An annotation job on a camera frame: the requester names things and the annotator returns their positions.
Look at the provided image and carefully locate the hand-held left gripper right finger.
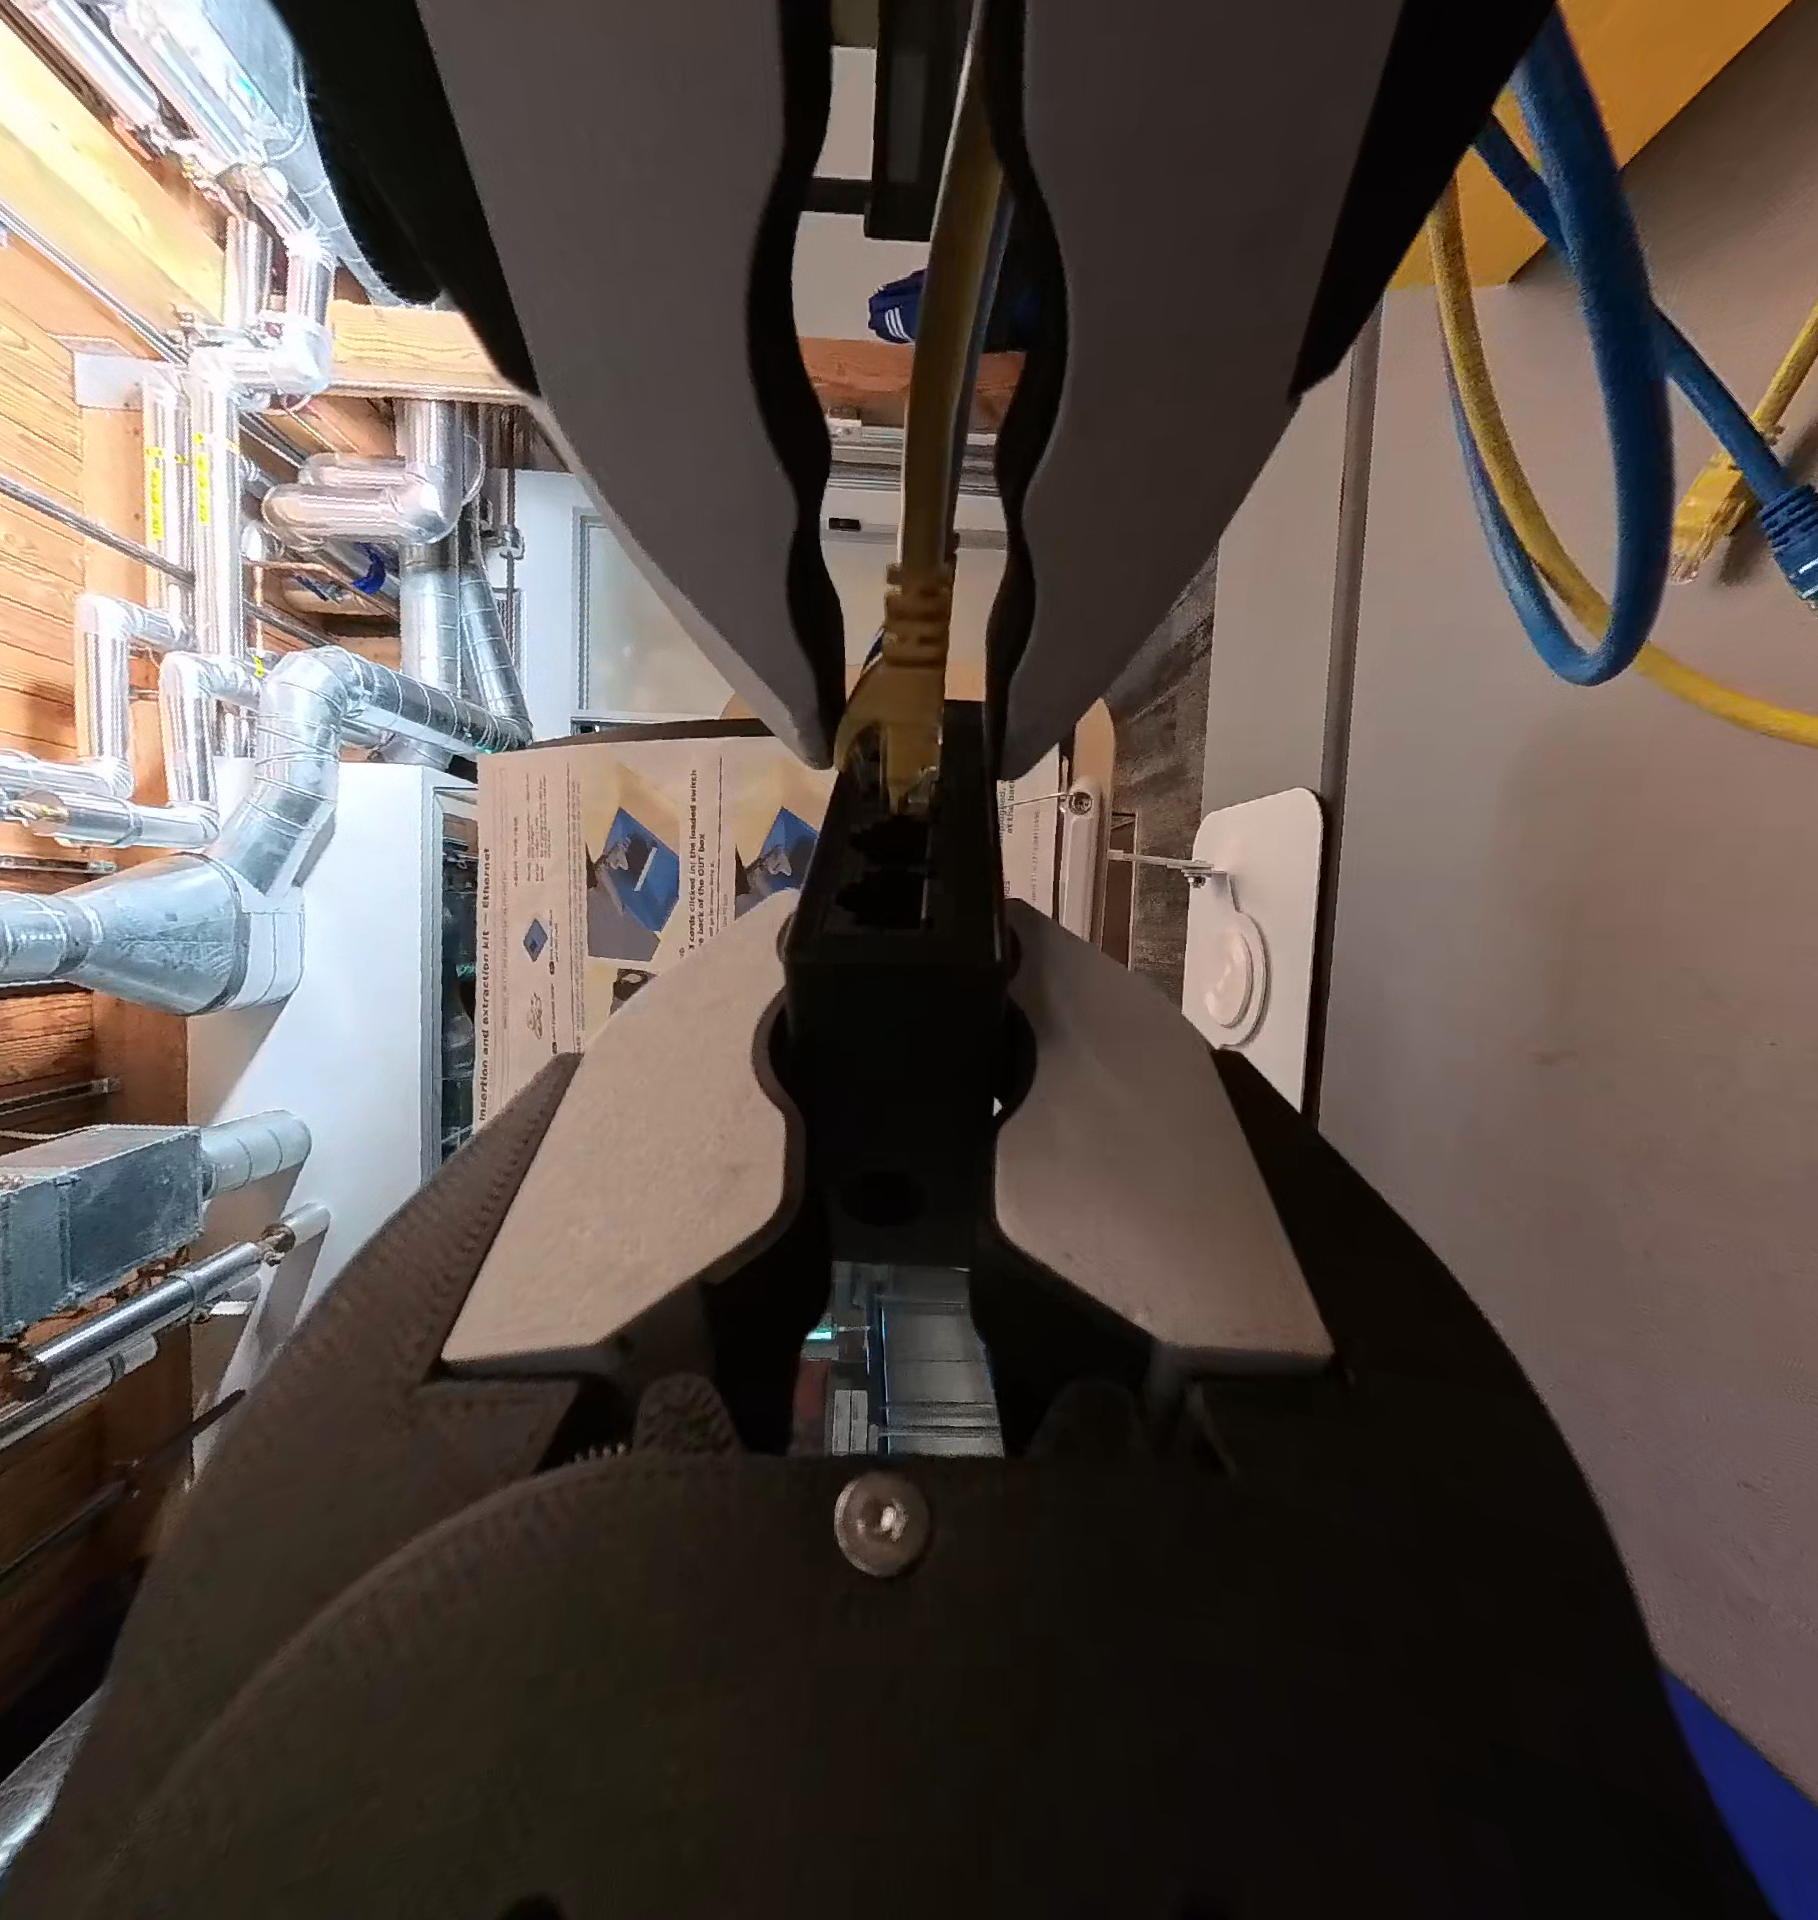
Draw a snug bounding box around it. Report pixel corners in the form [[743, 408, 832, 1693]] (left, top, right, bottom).
[[976, 901, 1335, 1446]]

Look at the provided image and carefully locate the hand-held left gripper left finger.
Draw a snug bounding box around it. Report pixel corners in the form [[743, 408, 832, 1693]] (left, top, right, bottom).
[[443, 892, 820, 1449]]

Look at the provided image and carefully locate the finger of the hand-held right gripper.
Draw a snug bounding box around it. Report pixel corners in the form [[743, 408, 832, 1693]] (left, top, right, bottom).
[[980, 0, 1418, 785], [415, 0, 854, 776]]

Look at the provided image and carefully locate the black network switch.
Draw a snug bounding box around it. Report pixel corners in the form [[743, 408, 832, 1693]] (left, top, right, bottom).
[[782, 697, 1013, 1264]]

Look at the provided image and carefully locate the yellow ethernet cable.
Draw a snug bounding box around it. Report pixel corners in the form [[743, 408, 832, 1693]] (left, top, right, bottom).
[[832, 0, 1818, 760]]

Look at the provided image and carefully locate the blue ethernet cable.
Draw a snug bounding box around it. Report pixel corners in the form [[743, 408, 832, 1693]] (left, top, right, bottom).
[[1427, 16, 1818, 689]]

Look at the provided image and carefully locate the yellow plastic bin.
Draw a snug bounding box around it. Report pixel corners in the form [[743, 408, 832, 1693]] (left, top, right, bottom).
[[1393, 0, 1800, 291]]

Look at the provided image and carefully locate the blue plastic bin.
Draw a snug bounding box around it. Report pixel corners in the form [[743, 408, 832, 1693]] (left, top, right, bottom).
[[1656, 1670, 1818, 1920]]

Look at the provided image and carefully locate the instruction poster board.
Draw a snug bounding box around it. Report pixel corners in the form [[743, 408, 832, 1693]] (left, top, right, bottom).
[[473, 697, 1125, 1069]]

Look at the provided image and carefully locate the white board stand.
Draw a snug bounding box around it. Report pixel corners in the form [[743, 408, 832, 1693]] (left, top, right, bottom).
[[1055, 782, 1326, 1117]]

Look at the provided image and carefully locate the silver ceiling ductwork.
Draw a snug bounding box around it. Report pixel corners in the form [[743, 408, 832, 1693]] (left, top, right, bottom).
[[0, 0, 538, 1360]]

